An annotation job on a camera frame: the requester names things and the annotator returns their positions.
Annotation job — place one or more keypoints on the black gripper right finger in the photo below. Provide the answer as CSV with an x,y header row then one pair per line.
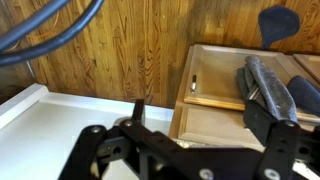
x,y
285,143

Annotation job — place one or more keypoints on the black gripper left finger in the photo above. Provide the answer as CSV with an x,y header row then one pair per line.
x,y
96,147

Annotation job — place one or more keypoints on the dark blue chair seat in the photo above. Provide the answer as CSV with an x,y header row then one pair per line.
x,y
277,23

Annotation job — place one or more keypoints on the blue cloth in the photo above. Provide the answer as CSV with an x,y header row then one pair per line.
x,y
305,94

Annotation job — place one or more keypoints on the grey knitted cloth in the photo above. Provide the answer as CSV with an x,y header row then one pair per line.
x,y
258,82

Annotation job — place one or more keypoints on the metal cabinet door handle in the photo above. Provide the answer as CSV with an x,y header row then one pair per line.
x,y
193,84

